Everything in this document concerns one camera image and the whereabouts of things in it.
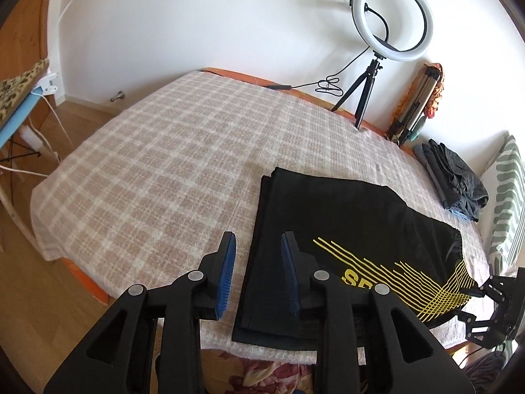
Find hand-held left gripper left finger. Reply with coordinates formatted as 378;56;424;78
43;231;238;394

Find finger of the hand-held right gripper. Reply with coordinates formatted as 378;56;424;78
456;310;509;346
468;275;511;305

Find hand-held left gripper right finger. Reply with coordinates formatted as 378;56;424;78
280;231;473;394

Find black pants with yellow print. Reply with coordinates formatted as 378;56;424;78
232;167;479;347

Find dark grey folded pants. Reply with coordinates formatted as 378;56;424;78
428;139;490;211

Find grey cloth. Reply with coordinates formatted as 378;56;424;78
465;342;515;384

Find green white striped pillow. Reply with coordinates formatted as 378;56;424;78
488;135;525;267

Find floral cloth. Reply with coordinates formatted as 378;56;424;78
154;349;326;394

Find blue grey folded clothes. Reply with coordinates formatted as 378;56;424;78
413;143;481;223

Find plaid pink white blanket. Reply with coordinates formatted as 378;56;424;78
32;68;495;368

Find orange bed mattress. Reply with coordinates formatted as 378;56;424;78
61;67;415;305

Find folded tripod stand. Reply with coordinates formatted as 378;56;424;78
386;63;444;147

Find orange cloth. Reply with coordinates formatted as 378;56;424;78
424;62;445;120

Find light blue board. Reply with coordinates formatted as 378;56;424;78
0;89;42;149

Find white clamp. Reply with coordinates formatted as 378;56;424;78
32;71;59;93

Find leopard print cloth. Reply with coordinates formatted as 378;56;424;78
0;59;51;124

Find white clip-on desk lamp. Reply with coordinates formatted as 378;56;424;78
52;0;118;75

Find wooden wardrobe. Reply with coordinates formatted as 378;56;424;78
0;0;55;91

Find black ring light tripod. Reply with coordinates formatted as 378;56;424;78
330;51;383;131

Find black ring light cable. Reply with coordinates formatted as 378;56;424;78
266;4;390;95

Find white cable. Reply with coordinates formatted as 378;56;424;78
0;90;75;178

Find white ring light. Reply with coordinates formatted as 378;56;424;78
350;0;434;63

